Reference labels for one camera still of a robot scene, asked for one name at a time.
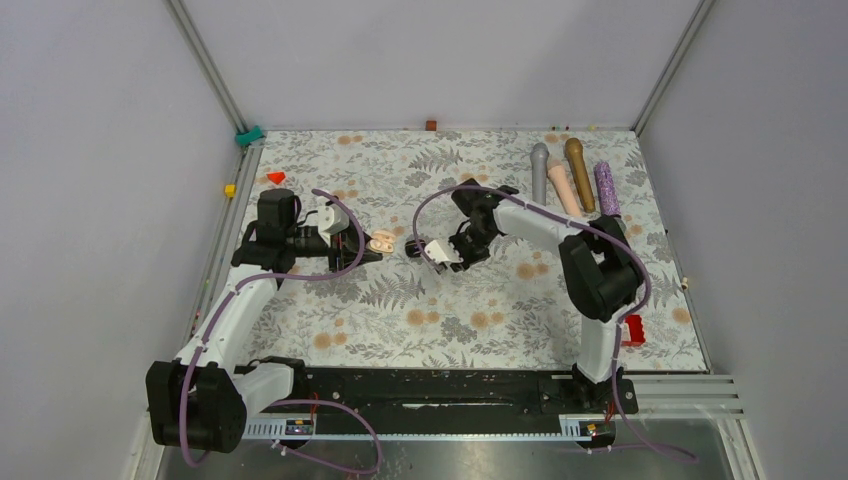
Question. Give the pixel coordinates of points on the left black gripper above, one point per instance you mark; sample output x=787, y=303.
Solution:
x=347, y=249

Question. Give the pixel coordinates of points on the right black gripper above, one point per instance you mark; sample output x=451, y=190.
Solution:
x=454, y=242

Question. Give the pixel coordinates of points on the pink earbud charging case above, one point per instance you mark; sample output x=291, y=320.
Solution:
x=382, y=241

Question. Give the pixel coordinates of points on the black earbud charging case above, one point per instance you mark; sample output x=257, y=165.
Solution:
x=414, y=248

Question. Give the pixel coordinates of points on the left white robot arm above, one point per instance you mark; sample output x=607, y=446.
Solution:
x=202, y=399

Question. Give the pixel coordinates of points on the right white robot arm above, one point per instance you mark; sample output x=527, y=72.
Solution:
x=602, y=275

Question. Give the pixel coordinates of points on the floral patterned mat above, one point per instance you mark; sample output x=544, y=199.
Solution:
x=510, y=311

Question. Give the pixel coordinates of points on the orange triangular block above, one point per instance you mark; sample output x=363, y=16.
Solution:
x=276, y=177

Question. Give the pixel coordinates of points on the pink toy microphone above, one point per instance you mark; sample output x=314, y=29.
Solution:
x=558, y=178

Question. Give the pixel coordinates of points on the grey toy microphone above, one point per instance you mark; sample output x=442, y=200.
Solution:
x=539, y=156

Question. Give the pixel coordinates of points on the gold toy microphone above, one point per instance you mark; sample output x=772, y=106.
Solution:
x=574, y=154

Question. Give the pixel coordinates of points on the purple glitter toy microphone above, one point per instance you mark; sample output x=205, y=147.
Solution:
x=607, y=193

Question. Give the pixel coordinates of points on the teal clamp block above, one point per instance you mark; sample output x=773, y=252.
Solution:
x=246, y=138

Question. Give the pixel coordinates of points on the red plastic box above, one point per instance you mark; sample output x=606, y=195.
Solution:
x=633, y=333

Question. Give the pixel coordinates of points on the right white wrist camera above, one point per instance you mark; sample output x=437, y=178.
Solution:
x=443, y=256

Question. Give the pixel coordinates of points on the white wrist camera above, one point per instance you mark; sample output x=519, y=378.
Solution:
x=443, y=256
x=331, y=220

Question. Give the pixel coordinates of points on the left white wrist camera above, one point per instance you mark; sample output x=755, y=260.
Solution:
x=331, y=220

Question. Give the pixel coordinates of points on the aluminium frame rail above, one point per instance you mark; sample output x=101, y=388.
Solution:
x=187, y=28

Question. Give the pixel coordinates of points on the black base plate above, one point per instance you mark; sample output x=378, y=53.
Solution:
x=422, y=402

